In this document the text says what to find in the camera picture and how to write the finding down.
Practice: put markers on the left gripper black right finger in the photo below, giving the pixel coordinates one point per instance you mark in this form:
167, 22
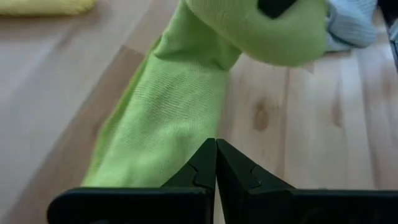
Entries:
248, 202

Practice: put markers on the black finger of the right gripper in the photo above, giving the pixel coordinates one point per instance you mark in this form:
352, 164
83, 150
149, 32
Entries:
285, 6
270, 7

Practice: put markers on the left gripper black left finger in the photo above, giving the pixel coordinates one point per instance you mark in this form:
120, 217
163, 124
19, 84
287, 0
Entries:
192, 199

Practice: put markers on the grey waffle microfiber towel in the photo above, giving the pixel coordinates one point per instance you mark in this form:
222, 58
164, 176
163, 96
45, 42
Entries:
351, 21

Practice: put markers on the green microfiber towel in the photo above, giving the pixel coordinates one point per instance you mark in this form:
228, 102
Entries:
174, 109

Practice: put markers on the yellow microfiber towel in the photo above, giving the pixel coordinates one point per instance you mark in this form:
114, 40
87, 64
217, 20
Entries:
46, 7

